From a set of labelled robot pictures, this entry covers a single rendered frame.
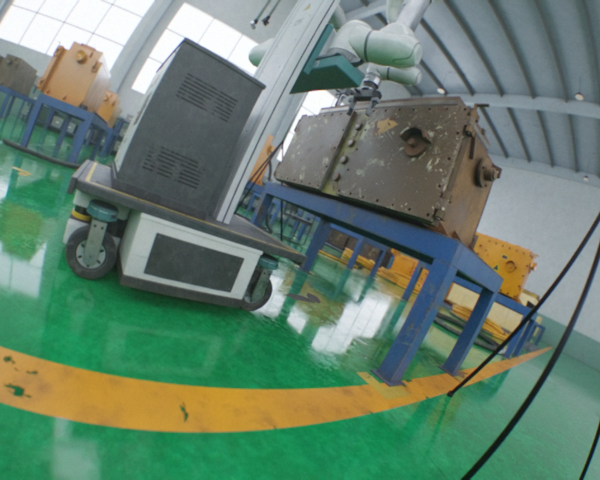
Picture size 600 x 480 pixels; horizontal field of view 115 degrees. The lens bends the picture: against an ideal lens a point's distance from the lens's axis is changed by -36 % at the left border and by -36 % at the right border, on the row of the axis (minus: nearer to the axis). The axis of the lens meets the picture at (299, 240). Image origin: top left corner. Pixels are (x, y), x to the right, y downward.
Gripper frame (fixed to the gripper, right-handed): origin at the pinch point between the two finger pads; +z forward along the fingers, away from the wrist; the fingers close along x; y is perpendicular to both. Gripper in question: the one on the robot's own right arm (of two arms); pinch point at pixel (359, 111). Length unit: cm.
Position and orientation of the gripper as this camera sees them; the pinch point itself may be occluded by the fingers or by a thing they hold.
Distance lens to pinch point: 158.4
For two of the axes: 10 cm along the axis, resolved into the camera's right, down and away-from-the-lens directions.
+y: -7.1, -2.6, -6.6
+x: 5.8, 3.2, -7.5
